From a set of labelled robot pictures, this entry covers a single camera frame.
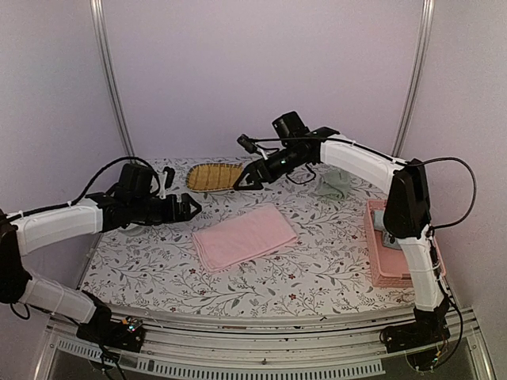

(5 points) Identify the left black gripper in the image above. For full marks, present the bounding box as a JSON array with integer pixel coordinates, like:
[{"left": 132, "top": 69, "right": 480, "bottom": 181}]
[{"left": 132, "top": 192, "right": 203, "bottom": 226}]

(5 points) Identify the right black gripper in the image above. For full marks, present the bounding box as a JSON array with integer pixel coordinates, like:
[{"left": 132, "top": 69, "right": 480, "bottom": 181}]
[{"left": 232, "top": 146, "right": 308, "bottom": 192}]

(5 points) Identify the pink towel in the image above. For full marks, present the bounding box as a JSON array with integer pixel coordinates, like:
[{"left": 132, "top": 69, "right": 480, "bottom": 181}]
[{"left": 193, "top": 204, "right": 298, "bottom": 273}]

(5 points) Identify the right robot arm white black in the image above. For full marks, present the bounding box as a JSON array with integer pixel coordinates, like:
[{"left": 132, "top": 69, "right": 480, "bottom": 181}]
[{"left": 234, "top": 112, "right": 449, "bottom": 345}]

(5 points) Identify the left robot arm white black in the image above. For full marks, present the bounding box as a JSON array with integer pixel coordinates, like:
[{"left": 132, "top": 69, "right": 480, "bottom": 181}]
[{"left": 1, "top": 158, "right": 202, "bottom": 344}]

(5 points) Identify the woven bamboo tray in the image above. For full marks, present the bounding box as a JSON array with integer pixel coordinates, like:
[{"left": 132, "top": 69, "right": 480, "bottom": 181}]
[{"left": 185, "top": 163, "right": 243, "bottom": 192}]

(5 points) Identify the light green towel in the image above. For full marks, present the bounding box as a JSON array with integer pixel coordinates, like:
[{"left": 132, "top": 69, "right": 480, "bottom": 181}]
[{"left": 314, "top": 169, "right": 351, "bottom": 200}]

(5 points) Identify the blue rolled towel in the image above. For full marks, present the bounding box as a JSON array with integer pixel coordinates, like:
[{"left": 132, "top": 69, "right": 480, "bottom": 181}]
[{"left": 372, "top": 210, "right": 401, "bottom": 250}]

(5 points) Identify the pink plastic basket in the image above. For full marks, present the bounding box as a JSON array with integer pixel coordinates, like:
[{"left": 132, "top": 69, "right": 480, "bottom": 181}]
[{"left": 364, "top": 199, "right": 446, "bottom": 288}]

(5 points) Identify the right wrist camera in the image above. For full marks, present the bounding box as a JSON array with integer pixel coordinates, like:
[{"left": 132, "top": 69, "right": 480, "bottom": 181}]
[{"left": 237, "top": 134, "right": 268, "bottom": 160}]

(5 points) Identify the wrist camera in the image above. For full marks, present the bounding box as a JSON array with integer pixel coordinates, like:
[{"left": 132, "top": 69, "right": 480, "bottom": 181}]
[
  {"left": 237, "top": 134, "right": 268, "bottom": 160},
  {"left": 157, "top": 166, "right": 175, "bottom": 200}
]

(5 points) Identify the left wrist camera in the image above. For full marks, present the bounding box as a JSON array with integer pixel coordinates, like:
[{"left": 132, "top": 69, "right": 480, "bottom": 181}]
[{"left": 157, "top": 166, "right": 175, "bottom": 200}]

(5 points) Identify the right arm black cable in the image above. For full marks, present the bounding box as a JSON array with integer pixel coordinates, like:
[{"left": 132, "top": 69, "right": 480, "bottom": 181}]
[{"left": 249, "top": 134, "right": 477, "bottom": 230}]

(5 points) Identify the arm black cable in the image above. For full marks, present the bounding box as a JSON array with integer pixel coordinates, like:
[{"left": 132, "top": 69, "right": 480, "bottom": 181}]
[
  {"left": 0, "top": 156, "right": 155, "bottom": 222},
  {"left": 249, "top": 134, "right": 477, "bottom": 230}
]

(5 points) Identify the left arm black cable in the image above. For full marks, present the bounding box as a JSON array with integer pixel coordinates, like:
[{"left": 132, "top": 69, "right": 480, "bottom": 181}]
[{"left": 0, "top": 156, "right": 155, "bottom": 222}]

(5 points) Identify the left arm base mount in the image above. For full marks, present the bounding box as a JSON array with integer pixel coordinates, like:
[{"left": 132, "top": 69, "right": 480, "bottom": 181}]
[{"left": 76, "top": 313, "right": 146, "bottom": 353}]

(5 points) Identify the aluminium front rail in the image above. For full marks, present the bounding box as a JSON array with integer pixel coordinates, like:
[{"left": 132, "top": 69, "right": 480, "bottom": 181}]
[{"left": 34, "top": 307, "right": 497, "bottom": 379}]

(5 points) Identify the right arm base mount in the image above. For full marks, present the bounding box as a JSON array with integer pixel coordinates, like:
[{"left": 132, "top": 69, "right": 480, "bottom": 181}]
[{"left": 379, "top": 321, "right": 450, "bottom": 353}]

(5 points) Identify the left aluminium frame post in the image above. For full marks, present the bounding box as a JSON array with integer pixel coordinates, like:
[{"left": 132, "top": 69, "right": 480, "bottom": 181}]
[{"left": 90, "top": 0, "right": 135, "bottom": 157}]

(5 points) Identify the aluminium frame post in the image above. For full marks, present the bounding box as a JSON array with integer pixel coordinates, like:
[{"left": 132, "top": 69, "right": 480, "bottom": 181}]
[
  {"left": 391, "top": 0, "right": 435, "bottom": 157},
  {"left": 90, "top": 0, "right": 135, "bottom": 157}
]

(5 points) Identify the right aluminium frame post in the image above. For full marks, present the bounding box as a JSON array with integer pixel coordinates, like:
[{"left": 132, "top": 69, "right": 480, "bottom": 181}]
[{"left": 391, "top": 0, "right": 435, "bottom": 157}]

